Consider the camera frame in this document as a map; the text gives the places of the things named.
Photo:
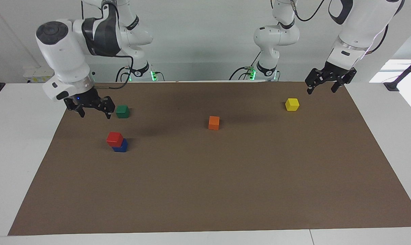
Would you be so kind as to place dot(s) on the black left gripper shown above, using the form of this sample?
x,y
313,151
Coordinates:
x,y
339,69

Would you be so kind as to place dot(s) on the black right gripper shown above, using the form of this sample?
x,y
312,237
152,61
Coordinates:
x,y
84,98

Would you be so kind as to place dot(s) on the red wooden block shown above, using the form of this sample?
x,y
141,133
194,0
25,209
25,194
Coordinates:
x,y
115,139

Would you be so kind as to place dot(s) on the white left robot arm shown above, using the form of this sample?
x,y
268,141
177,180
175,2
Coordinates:
x,y
358,30

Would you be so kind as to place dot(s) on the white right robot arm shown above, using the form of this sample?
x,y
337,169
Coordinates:
x,y
61,51

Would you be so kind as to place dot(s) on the green wooden block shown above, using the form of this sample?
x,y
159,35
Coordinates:
x,y
122,112

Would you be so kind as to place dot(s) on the yellow wooden block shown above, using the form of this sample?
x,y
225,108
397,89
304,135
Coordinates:
x,y
292,104

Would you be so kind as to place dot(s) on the blue wooden block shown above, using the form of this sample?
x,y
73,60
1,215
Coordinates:
x,y
122,148

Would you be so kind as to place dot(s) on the orange wooden block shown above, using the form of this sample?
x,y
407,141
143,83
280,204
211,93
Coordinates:
x,y
213,123

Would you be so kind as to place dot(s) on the black angled stand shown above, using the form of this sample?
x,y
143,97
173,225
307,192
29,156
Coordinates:
x,y
392,85

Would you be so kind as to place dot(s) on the white power strip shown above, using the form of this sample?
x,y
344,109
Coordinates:
x,y
35,73

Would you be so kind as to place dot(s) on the brown table mat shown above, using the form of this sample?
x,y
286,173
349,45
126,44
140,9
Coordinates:
x,y
205,187

